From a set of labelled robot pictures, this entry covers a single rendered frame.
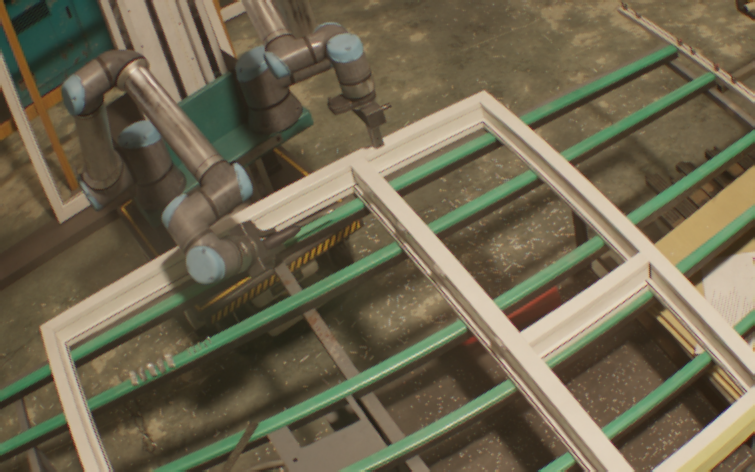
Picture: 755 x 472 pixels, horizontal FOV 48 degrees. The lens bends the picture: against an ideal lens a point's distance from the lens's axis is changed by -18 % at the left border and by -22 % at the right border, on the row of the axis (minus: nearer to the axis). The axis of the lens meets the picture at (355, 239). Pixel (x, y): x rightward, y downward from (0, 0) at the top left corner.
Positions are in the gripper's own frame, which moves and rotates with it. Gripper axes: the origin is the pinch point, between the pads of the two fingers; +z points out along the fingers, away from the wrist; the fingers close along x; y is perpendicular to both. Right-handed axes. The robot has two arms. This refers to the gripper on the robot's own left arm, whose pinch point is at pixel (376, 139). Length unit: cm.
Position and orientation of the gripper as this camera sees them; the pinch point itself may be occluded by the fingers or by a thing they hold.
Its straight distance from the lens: 278.8
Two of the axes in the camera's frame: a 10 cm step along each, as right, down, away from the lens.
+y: 8.7, -4.6, 1.6
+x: -4.1, -5.2, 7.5
